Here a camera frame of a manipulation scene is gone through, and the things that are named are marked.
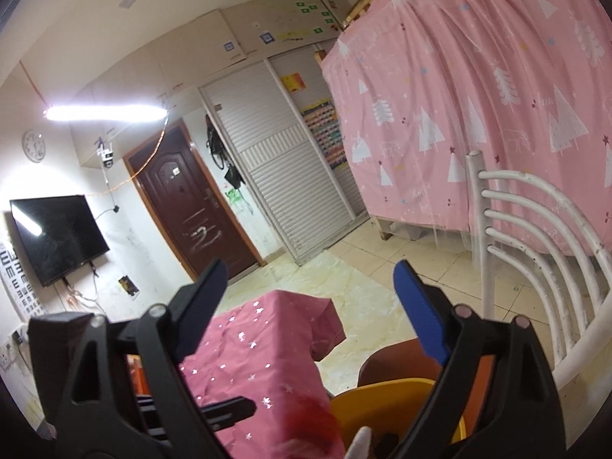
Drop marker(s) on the pink star-print tablecloth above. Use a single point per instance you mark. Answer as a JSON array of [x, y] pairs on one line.
[[267, 344]]

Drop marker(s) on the white tube light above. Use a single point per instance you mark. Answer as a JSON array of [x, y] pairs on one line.
[[105, 112]]

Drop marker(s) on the white round wall clock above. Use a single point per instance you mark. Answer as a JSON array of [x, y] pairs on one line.
[[33, 146]]

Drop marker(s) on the brown round stool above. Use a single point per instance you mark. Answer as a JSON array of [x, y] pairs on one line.
[[397, 358]]

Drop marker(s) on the orange yellow wall poster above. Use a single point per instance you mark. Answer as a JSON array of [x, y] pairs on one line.
[[292, 81]]

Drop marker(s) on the white security camera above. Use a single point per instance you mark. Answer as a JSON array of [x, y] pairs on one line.
[[105, 155]]

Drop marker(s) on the white louvred wardrobe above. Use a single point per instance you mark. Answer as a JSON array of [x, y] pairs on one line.
[[282, 177]]

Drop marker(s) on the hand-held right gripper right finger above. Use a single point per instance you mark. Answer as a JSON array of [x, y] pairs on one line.
[[420, 306]]

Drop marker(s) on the beige overhead cabinets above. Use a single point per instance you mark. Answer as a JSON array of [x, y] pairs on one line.
[[267, 19]]

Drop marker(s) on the dark brown door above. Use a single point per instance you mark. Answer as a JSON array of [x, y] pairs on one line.
[[191, 191]]

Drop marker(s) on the white metal chair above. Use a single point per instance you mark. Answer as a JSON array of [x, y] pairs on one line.
[[478, 248]]

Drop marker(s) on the white eye chart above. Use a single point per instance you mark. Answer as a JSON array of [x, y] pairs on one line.
[[19, 282]]

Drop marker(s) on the pink tree-print curtain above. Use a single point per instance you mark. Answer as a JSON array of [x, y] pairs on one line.
[[454, 81]]

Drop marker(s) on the yellow plastic bin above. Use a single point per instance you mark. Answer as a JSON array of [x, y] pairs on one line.
[[382, 401]]

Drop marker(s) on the colourful grid wall chart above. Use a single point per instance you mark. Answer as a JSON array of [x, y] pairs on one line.
[[322, 134]]

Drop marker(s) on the small dark wall sticker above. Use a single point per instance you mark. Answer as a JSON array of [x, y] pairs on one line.
[[128, 287]]

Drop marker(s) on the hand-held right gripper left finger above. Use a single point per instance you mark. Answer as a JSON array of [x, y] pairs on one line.
[[205, 296]]

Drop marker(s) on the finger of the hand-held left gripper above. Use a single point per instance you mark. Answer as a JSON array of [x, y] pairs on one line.
[[234, 409]]

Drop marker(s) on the black wall television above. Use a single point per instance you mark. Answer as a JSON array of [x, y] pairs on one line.
[[57, 239]]

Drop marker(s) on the white wall socket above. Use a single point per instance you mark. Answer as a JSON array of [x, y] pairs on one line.
[[7, 356]]

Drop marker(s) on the small black hanging bag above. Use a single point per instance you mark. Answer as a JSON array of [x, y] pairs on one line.
[[234, 176]]

